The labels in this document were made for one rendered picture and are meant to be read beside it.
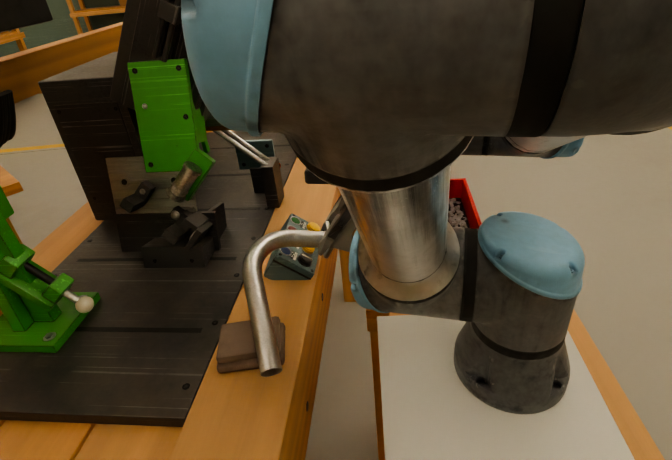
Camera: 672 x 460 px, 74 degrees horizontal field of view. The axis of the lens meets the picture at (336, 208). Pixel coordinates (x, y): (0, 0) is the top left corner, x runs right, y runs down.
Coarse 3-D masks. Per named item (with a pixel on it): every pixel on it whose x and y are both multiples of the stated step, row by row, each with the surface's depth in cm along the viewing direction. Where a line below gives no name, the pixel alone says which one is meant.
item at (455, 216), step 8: (456, 184) 107; (464, 184) 104; (456, 192) 108; (464, 192) 104; (456, 200) 107; (464, 200) 105; (472, 200) 97; (448, 208) 104; (456, 208) 103; (464, 208) 105; (472, 208) 95; (448, 216) 101; (456, 216) 99; (464, 216) 101; (472, 216) 95; (456, 224) 96; (464, 224) 97; (472, 224) 96; (480, 224) 89
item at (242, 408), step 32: (288, 192) 113; (320, 192) 111; (320, 224) 98; (320, 256) 88; (288, 288) 80; (320, 288) 85; (288, 320) 73; (320, 320) 84; (288, 352) 67; (320, 352) 84; (224, 384) 63; (256, 384) 63; (288, 384) 62; (192, 416) 59; (224, 416) 59; (256, 416) 58; (288, 416) 58; (192, 448) 55; (224, 448) 55; (256, 448) 55; (288, 448) 58
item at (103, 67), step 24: (72, 72) 97; (96, 72) 94; (48, 96) 93; (72, 96) 92; (96, 96) 92; (72, 120) 95; (96, 120) 94; (120, 120) 93; (72, 144) 98; (96, 144) 97; (120, 144) 96; (96, 168) 100; (96, 192) 104; (96, 216) 107
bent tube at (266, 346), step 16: (272, 240) 74; (288, 240) 75; (304, 240) 76; (256, 256) 70; (256, 272) 68; (256, 288) 67; (256, 304) 65; (256, 320) 64; (256, 336) 62; (272, 336) 63; (272, 352) 61; (272, 368) 59
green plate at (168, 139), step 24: (144, 72) 83; (168, 72) 82; (144, 96) 84; (168, 96) 84; (144, 120) 85; (168, 120) 85; (192, 120) 84; (144, 144) 87; (168, 144) 86; (192, 144) 86; (168, 168) 87
